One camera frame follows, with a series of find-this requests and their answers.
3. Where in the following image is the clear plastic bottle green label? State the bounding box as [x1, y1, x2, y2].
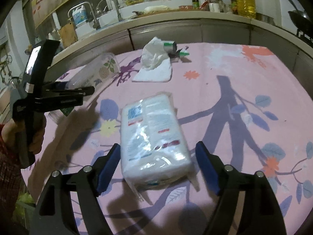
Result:
[47, 51, 121, 125]

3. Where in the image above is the white tissue paper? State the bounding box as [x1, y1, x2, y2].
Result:
[132, 37, 172, 83]

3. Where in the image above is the white tissue pack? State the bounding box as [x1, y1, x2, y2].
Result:
[121, 93, 194, 192]

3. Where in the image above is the person's left hand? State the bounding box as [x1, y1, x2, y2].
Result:
[1, 117, 47, 155]

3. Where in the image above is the wooden cutting board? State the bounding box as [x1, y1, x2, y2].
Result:
[59, 22, 78, 48]

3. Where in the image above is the blue white detergent jug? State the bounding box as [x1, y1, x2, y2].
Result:
[72, 5, 87, 28]

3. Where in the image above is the chrome sink faucet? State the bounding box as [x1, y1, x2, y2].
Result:
[96, 0, 123, 22]

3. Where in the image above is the white radish on counter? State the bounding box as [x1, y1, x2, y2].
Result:
[143, 5, 170, 14]

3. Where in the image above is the pink floral tablecloth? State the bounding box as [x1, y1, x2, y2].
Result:
[22, 43, 312, 234]

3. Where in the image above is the white mug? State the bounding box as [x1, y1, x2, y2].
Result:
[209, 2, 221, 13]

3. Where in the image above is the large yellow oil bottle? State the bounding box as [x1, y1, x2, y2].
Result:
[236, 0, 256, 19]

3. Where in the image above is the steel pot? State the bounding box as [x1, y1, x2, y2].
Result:
[256, 13, 275, 25]

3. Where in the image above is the black frying pan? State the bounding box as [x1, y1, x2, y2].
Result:
[288, 0, 312, 42]

